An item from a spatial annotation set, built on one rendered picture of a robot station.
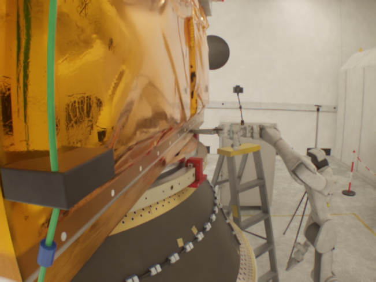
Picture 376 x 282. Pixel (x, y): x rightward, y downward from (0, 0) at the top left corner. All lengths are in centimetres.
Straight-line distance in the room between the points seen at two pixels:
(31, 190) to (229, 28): 848
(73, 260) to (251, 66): 826
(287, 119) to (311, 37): 267
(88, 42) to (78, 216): 21
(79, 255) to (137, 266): 43
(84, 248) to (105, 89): 21
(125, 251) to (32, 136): 57
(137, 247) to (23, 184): 60
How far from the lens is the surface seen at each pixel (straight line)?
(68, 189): 22
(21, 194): 24
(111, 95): 36
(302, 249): 221
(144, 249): 81
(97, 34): 34
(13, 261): 29
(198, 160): 97
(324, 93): 899
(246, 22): 870
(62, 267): 36
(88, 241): 41
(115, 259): 77
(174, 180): 85
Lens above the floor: 197
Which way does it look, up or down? 10 degrees down
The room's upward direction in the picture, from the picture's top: straight up
